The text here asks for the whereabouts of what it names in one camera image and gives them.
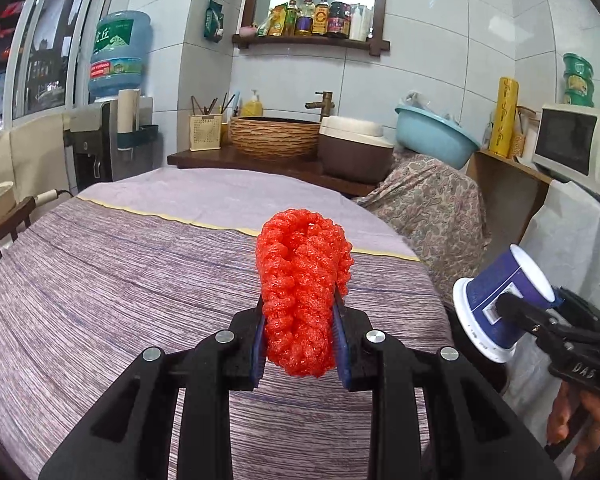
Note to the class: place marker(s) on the sliding window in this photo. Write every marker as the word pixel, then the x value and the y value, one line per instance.
pixel 50 60

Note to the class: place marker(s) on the clear plastic bag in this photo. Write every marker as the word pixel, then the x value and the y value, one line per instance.
pixel 422 105

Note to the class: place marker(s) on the beige utensil holder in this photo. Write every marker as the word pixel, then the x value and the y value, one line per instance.
pixel 206 132

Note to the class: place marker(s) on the dark wooden counter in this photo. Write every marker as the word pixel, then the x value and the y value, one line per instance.
pixel 260 167

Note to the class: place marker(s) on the striped purple tablecloth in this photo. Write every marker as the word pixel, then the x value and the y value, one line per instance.
pixel 130 285

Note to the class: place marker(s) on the yellow wrapped roll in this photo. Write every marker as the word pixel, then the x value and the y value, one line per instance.
pixel 502 117

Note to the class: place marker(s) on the wooden framed mirror shelf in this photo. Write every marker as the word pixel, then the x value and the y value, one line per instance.
pixel 310 42

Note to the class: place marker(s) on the orange label bottle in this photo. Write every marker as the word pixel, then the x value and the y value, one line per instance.
pixel 321 17

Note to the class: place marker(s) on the white paper cup tube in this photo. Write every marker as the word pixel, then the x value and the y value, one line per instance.
pixel 128 110

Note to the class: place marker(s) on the grey water dispenser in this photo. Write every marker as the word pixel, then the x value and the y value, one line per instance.
pixel 92 155

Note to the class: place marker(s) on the light blue plastic basin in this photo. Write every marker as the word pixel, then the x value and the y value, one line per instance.
pixel 435 137

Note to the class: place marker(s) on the cream microwave oven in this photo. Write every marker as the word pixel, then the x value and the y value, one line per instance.
pixel 570 140

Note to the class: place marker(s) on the bundle of chopsticks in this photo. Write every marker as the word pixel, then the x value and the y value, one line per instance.
pixel 215 105

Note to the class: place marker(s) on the lilac cloth yellow trim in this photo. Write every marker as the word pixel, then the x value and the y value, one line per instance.
pixel 220 195

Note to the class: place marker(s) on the blue paper cup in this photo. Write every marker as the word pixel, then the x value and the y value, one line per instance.
pixel 500 285

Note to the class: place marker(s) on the green hanging bag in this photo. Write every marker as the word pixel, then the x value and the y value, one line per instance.
pixel 214 17

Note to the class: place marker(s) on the wicker pattern wash basin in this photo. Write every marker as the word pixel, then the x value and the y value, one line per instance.
pixel 275 137

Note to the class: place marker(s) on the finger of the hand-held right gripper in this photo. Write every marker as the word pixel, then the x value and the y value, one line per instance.
pixel 525 312
pixel 575 300

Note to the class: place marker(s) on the cream saucepan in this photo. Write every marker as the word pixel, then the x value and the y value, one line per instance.
pixel 50 196

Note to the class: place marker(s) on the bronze faucet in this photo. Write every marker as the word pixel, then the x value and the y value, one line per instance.
pixel 322 105

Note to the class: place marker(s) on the brown rice cooker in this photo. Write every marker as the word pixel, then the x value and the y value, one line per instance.
pixel 355 152

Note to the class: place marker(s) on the green cap oil bottle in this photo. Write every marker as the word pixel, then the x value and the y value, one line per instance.
pixel 291 19

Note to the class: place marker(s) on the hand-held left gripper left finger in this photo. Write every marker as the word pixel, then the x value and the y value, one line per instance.
pixel 256 360

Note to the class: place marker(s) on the beige cover cloth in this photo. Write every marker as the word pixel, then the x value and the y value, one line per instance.
pixel 35 160

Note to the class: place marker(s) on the red foam fruit net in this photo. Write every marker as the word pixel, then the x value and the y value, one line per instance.
pixel 300 285

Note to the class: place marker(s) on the teal wall holder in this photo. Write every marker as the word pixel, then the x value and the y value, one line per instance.
pixel 140 137

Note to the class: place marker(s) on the white plastic bottle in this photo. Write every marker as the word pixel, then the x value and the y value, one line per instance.
pixel 360 22

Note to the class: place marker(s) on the person's right hand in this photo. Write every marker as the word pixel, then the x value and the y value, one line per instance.
pixel 590 425

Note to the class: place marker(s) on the dark soy sauce bottle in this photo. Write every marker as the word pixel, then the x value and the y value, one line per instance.
pixel 339 16

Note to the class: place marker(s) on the dark wooden chair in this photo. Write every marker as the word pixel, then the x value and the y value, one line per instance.
pixel 10 220

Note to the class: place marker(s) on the yellow soap bottle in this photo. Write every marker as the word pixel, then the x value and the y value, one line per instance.
pixel 253 107

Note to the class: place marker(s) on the blue water jug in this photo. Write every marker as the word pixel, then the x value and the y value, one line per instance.
pixel 120 55

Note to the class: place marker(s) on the pink small ornament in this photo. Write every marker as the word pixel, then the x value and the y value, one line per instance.
pixel 247 31

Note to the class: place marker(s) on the glass jar wicker sleeve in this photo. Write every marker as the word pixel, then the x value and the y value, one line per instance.
pixel 524 135

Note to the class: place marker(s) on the purple label bottle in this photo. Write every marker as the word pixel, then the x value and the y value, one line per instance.
pixel 306 17

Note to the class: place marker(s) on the wooden cabinet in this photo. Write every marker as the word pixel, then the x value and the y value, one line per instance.
pixel 505 200

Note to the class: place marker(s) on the yellow seasoning packet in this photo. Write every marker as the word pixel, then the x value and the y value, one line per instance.
pixel 277 21

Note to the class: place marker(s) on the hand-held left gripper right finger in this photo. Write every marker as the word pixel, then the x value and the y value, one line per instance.
pixel 341 355

